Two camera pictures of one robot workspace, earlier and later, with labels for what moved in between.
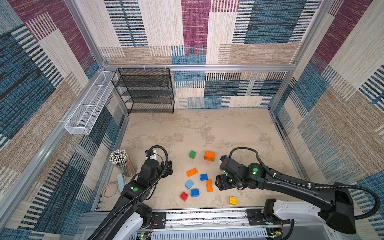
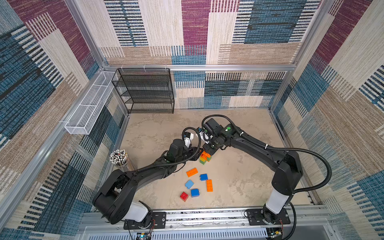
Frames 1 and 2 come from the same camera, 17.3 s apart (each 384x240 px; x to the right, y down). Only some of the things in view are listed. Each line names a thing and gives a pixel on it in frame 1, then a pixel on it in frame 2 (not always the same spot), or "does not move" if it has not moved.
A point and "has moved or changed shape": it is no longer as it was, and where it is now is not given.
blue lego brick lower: [195, 192] does not move
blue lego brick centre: [203, 177] does not move
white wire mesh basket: [82, 121] does not move
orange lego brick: [209, 185] does not move
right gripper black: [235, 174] → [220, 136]
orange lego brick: [210, 154] has moved or changed shape
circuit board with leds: [274, 233] does not move
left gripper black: [161, 168] → [196, 157]
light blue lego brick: [189, 184] does not move
